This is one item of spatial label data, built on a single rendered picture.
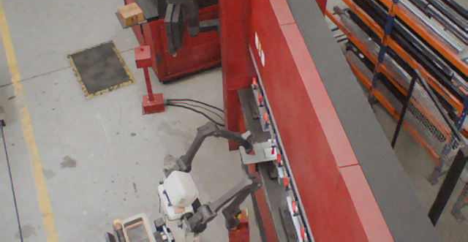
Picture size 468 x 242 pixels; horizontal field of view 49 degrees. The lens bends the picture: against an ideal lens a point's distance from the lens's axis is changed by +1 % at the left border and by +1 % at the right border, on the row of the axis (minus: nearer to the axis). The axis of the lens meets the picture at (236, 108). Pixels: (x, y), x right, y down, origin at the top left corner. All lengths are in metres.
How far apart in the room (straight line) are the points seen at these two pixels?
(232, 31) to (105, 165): 2.05
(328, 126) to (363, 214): 0.49
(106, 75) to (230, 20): 2.53
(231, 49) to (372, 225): 2.51
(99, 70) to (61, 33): 0.96
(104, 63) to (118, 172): 1.69
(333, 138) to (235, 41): 2.04
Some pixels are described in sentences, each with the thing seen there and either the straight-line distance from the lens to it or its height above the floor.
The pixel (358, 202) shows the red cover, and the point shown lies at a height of 2.30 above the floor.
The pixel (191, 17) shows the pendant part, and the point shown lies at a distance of 4.75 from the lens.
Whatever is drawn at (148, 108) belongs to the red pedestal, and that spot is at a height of 0.07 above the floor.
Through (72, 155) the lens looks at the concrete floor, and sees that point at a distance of 5.57.
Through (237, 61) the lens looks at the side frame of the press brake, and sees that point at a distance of 4.43.
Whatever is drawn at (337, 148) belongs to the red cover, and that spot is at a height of 2.30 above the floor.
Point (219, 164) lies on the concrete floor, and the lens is 5.21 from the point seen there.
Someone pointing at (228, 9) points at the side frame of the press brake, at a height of 1.76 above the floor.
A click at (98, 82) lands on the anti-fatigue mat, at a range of 6.23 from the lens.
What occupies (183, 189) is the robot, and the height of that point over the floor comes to 1.39.
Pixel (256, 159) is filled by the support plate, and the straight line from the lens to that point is 3.97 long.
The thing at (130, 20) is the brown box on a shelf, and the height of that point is 1.05.
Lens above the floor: 4.14
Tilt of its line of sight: 46 degrees down
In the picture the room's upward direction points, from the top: 1 degrees counter-clockwise
